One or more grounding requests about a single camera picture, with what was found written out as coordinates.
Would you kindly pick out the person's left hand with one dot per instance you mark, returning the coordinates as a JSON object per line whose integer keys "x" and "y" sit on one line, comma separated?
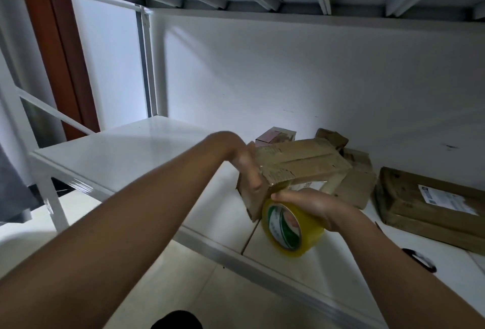
{"x": 246, "y": 164}

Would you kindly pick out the person's right hand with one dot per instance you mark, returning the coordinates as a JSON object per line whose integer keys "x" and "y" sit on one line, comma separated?
{"x": 318, "y": 205}

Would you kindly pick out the yellow tape roll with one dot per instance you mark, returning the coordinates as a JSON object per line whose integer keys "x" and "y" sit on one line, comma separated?
{"x": 292, "y": 230}

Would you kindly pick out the pink carton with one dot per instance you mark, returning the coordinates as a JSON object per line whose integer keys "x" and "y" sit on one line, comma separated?
{"x": 277, "y": 135}

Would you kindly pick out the long cardboard box white label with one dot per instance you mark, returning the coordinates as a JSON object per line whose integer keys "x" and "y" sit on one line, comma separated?
{"x": 299, "y": 162}

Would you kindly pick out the small cardboard box red label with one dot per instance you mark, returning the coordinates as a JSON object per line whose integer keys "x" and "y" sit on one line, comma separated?
{"x": 358, "y": 177}

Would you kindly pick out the corrugated cardboard box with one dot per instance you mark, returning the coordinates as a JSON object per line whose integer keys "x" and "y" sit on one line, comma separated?
{"x": 332, "y": 137}

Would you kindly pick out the person's right forearm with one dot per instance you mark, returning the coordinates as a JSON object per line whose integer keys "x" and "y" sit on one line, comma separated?
{"x": 409, "y": 279}

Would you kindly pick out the person's left forearm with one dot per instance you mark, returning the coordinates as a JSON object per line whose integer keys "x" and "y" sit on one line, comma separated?
{"x": 98, "y": 249}

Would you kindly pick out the person's black trousers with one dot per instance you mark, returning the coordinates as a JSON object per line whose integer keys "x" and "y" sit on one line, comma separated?
{"x": 176, "y": 320}

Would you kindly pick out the white metal shelf rack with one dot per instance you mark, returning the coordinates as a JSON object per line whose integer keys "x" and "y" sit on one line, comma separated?
{"x": 114, "y": 158}

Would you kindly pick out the perforated white metal rack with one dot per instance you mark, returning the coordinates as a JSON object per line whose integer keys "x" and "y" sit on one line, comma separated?
{"x": 38, "y": 166}

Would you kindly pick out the grey curtain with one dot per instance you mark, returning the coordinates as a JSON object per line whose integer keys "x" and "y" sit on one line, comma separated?
{"x": 13, "y": 188}

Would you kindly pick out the red-brown door frame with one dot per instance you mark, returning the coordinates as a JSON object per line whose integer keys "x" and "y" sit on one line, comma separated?
{"x": 64, "y": 60}

